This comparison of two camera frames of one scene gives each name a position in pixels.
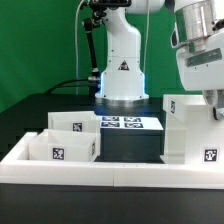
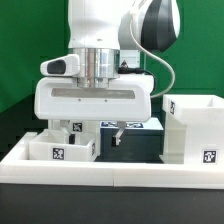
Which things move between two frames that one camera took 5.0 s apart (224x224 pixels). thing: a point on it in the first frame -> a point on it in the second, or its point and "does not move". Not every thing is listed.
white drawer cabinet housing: x=193 y=134 does not move
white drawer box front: x=66 y=145 does not move
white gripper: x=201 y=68 -> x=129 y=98
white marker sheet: x=130 y=123 does not move
